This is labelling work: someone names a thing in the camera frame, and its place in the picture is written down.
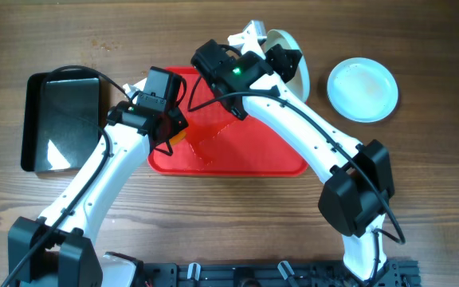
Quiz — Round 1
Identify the white plate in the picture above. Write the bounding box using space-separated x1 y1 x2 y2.
261 29 312 104
327 57 399 124

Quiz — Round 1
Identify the black water basin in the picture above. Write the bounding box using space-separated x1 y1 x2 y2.
21 70 100 173

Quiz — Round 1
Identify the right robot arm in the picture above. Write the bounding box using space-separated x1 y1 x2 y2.
191 41 394 284

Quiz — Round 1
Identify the red plastic tray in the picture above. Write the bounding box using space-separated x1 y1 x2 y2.
147 65 309 178

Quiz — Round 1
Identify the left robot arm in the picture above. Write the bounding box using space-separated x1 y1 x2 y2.
3 101 187 286

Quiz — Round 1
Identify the orange sponge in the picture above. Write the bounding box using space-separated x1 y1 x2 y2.
169 131 186 146

